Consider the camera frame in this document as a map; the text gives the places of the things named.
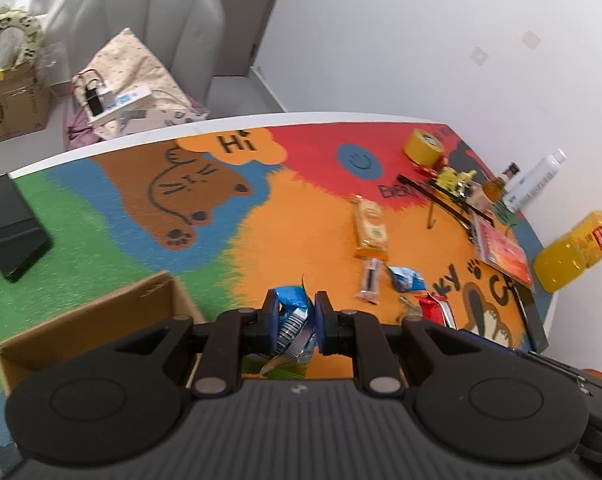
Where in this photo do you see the black phone on green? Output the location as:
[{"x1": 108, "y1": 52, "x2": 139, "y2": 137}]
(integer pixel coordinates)
[{"x1": 0, "y1": 174, "x2": 52, "y2": 282}]

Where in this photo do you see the brown cardboard box on floor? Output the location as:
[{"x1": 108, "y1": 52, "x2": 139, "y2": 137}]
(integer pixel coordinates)
[{"x1": 0, "y1": 64, "x2": 50, "y2": 142}]

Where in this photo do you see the yellow wrapped candy pile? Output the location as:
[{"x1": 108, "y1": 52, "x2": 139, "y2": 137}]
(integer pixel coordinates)
[{"x1": 435, "y1": 166, "x2": 477, "y2": 198}]

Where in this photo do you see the yellow tape roll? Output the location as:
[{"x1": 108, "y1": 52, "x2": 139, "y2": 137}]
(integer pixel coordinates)
[{"x1": 403, "y1": 128, "x2": 444, "y2": 168}]

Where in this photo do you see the white spray bottle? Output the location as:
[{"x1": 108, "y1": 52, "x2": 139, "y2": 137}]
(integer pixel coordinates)
[{"x1": 502, "y1": 148, "x2": 566, "y2": 214}]

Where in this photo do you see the colourful cartoon table mat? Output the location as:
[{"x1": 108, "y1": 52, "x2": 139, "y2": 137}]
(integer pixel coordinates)
[{"x1": 0, "y1": 122, "x2": 528, "y2": 464}]

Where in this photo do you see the blue crinkled snack packet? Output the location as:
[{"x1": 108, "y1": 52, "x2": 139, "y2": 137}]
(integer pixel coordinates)
[{"x1": 386, "y1": 266, "x2": 427, "y2": 292}]

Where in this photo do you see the black phone near juice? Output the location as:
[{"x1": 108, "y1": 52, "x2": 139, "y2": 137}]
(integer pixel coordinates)
[{"x1": 512, "y1": 282, "x2": 548, "y2": 353}]

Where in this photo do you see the white power strip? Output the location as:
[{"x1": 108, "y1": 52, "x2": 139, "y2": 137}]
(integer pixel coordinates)
[{"x1": 86, "y1": 86, "x2": 152, "y2": 127}]

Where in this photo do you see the grey armchair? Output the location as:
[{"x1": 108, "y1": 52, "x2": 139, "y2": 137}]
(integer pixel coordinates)
[{"x1": 45, "y1": 0, "x2": 227, "y2": 111}]

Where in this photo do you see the orange cracker packet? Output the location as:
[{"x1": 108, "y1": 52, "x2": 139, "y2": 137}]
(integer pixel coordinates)
[{"x1": 353, "y1": 195, "x2": 389, "y2": 261}]

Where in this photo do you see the clear dark cookie packet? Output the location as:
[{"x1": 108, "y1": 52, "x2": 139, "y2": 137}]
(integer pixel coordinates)
[{"x1": 356, "y1": 258, "x2": 382, "y2": 304}]

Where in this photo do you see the dotted beige cushion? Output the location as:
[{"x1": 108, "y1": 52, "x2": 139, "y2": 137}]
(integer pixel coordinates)
[{"x1": 66, "y1": 28, "x2": 210, "y2": 148}]

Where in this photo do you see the red white striped snack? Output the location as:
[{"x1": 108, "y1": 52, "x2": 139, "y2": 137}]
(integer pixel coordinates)
[{"x1": 416, "y1": 294, "x2": 456, "y2": 330}]

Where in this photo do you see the red booklet in bag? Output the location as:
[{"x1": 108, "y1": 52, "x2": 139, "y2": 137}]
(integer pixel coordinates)
[{"x1": 472, "y1": 214, "x2": 533, "y2": 289}]

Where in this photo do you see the blue green snack packet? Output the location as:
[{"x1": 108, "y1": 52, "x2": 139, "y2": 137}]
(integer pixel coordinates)
[{"x1": 259, "y1": 282, "x2": 316, "y2": 378}]

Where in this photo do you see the orange juice bottle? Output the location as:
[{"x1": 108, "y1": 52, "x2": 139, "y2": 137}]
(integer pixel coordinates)
[{"x1": 532, "y1": 209, "x2": 602, "y2": 292}]

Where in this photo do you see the teal beige snack packet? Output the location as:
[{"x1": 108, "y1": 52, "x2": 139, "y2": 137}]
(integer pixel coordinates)
[{"x1": 397, "y1": 295, "x2": 423, "y2": 323}]

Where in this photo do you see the small amber glass bottle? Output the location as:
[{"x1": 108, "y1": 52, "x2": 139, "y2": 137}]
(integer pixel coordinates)
[{"x1": 468, "y1": 162, "x2": 520, "y2": 211}]

